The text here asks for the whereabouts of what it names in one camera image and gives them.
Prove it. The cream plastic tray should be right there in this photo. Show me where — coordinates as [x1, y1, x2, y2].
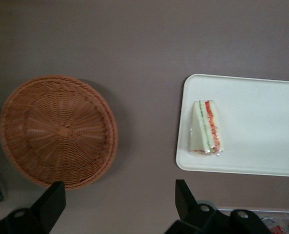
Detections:
[175, 73, 289, 177]

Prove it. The round brown wicker basket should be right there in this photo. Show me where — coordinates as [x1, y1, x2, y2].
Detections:
[0, 75, 119, 191]

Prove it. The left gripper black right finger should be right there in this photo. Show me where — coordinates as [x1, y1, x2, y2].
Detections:
[166, 179, 232, 234]

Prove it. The red cola bottle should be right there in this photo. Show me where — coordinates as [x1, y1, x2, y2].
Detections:
[261, 216, 285, 234]

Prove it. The clear acrylic bottle box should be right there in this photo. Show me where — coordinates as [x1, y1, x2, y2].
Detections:
[217, 207, 289, 234]

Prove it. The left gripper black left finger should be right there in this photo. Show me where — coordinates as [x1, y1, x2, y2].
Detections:
[4, 181, 66, 234]

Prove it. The plastic triangle sandwich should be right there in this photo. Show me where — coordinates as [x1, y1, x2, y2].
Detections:
[188, 99, 226, 156]

